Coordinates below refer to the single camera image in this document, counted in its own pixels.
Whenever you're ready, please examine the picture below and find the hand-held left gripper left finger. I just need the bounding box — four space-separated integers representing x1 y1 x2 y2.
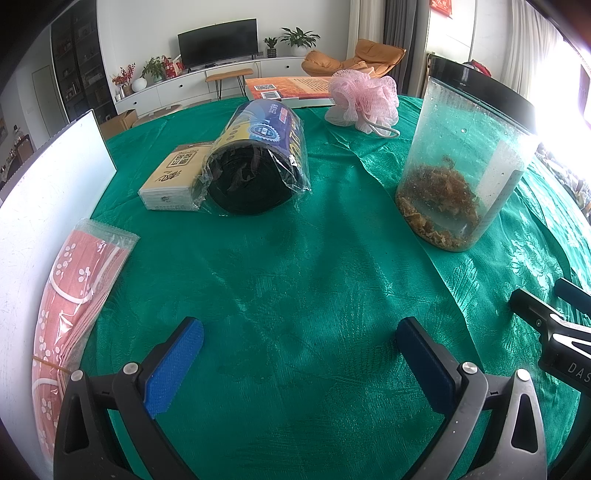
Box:
53 316 205 480

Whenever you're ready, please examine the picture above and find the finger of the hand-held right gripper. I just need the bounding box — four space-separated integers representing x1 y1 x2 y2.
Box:
555 278 591 308
509 288 591 356

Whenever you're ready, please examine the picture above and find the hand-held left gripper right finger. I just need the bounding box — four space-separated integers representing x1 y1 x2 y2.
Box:
396 317 548 480

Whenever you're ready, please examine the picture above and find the pink floral packet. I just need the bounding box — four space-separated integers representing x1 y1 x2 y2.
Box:
31 218 140 474

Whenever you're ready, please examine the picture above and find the green tablecloth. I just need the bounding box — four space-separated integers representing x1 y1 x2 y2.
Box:
83 95 591 480

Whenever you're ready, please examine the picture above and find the clear jar with black lid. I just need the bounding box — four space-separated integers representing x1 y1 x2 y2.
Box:
396 54 541 252

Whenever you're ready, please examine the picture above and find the beige tissue pack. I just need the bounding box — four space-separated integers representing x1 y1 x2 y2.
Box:
139 142 218 212

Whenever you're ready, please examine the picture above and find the black garbage bag roll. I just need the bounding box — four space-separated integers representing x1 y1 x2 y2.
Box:
191 100 312 217

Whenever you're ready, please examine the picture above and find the white board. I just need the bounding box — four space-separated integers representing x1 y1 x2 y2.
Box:
0 109 117 480

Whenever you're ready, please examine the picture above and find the cardboard box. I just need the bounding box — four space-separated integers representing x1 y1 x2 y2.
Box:
99 109 138 140

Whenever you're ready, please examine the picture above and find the white curtain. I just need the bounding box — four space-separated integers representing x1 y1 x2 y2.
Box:
508 0 564 88

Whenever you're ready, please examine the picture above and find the pink bath loofah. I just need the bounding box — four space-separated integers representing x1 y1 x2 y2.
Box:
324 70 400 138

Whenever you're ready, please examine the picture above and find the white television cabinet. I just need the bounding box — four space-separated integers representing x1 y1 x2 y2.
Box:
114 56 308 116

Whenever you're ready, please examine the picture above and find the white vase with red flowers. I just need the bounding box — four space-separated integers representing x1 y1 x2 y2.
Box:
112 64 147 95

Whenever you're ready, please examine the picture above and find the wooden bench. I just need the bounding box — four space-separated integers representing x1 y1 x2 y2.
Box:
205 68 254 100

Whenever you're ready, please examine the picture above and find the leafy potted plant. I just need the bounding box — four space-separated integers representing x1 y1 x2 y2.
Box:
141 56 167 84

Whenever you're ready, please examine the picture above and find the orange book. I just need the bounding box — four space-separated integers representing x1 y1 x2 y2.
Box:
245 76 338 109

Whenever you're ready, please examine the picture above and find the grey curtain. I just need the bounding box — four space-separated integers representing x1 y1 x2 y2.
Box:
383 0 430 97

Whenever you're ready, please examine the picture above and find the orange lounge chair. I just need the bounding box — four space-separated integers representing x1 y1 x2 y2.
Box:
302 39 407 78

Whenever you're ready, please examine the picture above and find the dark display shelf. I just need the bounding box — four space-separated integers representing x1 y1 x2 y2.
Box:
50 0 116 125

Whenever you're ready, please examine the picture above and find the black television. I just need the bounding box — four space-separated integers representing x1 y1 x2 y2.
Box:
178 18 258 71

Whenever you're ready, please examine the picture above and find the large potted plant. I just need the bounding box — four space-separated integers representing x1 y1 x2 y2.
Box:
280 27 321 58

